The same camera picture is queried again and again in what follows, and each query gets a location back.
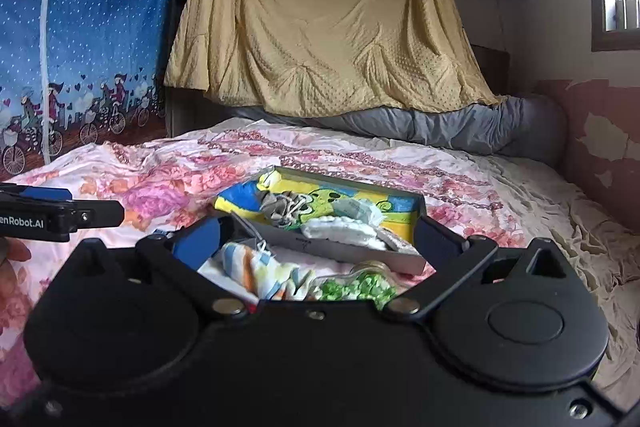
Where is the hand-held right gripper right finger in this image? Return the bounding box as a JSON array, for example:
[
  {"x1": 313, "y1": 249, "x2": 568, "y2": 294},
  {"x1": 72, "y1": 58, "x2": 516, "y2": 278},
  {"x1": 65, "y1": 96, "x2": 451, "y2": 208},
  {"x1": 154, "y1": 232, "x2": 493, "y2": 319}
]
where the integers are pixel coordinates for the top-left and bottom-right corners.
[{"x1": 382, "y1": 214, "x2": 569, "y2": 314}]

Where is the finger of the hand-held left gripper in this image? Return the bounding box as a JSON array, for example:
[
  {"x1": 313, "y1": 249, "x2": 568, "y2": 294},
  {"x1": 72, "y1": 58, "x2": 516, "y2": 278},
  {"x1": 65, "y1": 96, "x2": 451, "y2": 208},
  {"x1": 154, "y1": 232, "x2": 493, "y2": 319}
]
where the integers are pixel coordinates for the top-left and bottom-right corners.
[
  {"x1": 65, "y1": 201, "x2": 125, "y2": 233},
  {"x1": 0, "y1": 183, "x2": 71, "y2": 206}
]

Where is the person's left hand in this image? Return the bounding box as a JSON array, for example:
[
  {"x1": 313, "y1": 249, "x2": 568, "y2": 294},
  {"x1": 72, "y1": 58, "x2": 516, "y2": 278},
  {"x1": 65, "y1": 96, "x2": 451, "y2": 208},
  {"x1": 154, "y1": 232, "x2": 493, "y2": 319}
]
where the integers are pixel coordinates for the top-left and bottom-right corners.
[{"x1": 0, "y1": 239, "x2": 32, "y2": 308}]

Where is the pink floral bedsheet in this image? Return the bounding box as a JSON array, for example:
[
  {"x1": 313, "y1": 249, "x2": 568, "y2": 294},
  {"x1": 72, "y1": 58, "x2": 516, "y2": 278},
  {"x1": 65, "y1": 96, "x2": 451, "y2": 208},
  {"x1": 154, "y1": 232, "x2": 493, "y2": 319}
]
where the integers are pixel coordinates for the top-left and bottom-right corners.
[{"x1": 0, "y1": 117, "x2": 531, "y2": 408}]

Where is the clear jar of green stars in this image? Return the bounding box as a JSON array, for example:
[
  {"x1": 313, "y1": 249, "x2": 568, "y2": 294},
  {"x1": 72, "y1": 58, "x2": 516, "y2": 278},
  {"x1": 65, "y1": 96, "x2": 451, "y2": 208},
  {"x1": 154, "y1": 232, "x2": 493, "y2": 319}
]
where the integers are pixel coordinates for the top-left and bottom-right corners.
[{"x1": 317, "y1": 261, "x2": 401, "y2": 310}]

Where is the cream crumpled bedsheet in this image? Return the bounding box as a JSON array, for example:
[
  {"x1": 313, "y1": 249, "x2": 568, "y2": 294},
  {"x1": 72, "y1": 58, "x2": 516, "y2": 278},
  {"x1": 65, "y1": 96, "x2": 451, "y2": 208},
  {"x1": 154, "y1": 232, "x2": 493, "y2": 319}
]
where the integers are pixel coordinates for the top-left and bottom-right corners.
[{"x1": 480, "y1": 152, "x2": 640, "y2": 403}]

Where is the grey sock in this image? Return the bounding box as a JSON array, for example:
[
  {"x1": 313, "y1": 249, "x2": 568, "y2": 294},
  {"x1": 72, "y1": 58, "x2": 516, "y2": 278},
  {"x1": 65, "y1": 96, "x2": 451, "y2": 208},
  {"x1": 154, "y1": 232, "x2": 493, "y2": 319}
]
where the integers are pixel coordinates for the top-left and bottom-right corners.
[{"x1": 257, "y1": 191, "x2": 307, "y2": 228}]

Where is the striped towel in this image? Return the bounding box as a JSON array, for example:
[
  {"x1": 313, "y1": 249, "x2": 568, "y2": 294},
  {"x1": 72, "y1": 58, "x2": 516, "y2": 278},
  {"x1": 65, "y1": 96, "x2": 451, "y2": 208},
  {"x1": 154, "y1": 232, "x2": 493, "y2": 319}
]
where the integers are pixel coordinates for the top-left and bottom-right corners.
[{"x1": 197, "y1": 241, "x2": 323, "y2": 303}]

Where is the brown wooden headboard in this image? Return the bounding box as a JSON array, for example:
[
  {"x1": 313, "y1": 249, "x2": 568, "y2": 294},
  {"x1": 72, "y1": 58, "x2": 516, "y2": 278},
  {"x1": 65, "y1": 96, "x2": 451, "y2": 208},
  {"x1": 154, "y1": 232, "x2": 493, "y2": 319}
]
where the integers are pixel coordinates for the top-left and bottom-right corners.
[{"x1": 470, "y1": 44, "x2": 512, "y2": 98}]

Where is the grey quilt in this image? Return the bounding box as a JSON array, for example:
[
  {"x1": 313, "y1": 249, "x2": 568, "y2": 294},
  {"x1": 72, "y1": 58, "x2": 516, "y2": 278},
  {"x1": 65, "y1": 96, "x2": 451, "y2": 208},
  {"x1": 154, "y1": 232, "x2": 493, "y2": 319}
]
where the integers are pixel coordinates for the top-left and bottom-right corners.
[{"x1": 235, "y1": 94, "x2": 568, "y2": 168}]

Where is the blue printed cyclist curtain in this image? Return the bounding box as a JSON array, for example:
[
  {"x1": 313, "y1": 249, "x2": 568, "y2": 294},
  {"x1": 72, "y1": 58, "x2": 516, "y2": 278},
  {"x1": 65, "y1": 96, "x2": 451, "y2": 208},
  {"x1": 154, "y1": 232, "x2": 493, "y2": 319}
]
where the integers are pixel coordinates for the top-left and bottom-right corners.
[{"x1": 0, "y1": 0, "x2": 188, "y2": 180}]

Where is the cardboard tray with cartoon print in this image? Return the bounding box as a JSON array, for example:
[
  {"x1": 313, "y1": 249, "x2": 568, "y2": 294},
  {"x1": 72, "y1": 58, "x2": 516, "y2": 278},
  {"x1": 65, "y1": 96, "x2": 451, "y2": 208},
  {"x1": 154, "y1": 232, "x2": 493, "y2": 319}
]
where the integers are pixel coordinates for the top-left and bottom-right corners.
[{"x1": 214, "y1": 166, "x2": 428, "y2": 276}]

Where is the white curved pole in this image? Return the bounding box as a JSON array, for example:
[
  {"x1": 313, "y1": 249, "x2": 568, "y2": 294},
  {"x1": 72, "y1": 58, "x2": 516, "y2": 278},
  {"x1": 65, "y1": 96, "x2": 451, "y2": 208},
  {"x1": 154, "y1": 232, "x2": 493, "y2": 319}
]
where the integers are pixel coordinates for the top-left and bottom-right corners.
[{"x1": 39, "y1": 0, "x2": 71, "y2": 165}]

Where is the yellow dotted blanket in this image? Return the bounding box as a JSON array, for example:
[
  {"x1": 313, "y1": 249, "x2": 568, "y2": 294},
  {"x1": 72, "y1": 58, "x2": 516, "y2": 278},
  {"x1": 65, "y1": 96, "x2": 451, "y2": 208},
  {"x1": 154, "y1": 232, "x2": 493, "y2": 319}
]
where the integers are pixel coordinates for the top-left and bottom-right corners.
[{"x1": 164, "y1": 0, "x2": 501, "y2": 118}]

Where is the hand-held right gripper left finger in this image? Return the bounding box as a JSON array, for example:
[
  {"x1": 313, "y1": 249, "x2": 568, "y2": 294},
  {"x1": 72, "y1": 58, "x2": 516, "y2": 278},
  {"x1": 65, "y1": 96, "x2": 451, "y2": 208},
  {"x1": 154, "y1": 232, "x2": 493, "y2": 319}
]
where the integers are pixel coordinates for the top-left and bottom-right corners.
[{"x1": 74, "y1": 214, "x2": 248, "y2": 317}]

